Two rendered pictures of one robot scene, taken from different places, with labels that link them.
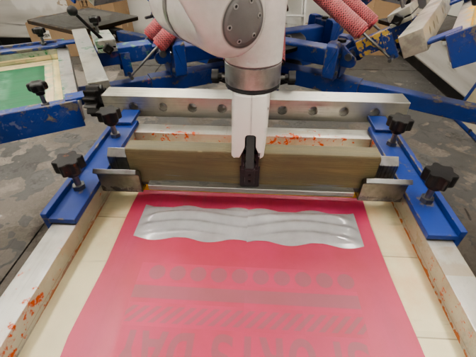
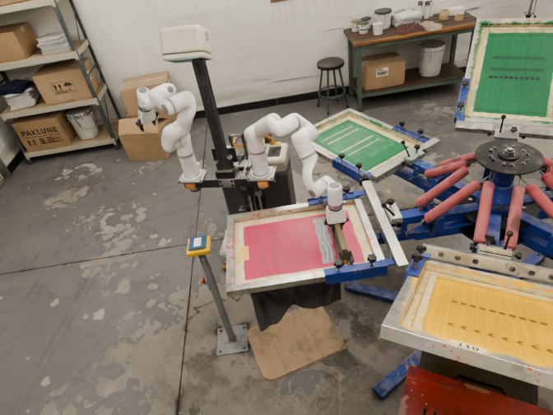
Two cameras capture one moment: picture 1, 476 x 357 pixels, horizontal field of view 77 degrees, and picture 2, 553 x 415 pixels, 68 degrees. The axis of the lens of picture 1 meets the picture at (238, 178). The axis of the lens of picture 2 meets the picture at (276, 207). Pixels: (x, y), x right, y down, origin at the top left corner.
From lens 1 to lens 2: 1.99 m
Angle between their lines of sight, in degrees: 65
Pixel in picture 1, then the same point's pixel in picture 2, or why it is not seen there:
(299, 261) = (314, 250)
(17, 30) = not seen: outside the picture
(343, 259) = (318, 259)
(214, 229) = (319, 232)
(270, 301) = (301, 246)
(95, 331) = (287, 222)
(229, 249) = (313, 237)
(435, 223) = (328, 271)
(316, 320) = (298, 255)
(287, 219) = (328, 246)
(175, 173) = not seen: hidden behind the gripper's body
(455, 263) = (317, 275)
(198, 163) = not seen: hidden behind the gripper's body
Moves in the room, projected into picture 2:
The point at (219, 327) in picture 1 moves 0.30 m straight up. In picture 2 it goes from (293, 240) to (285, 197)
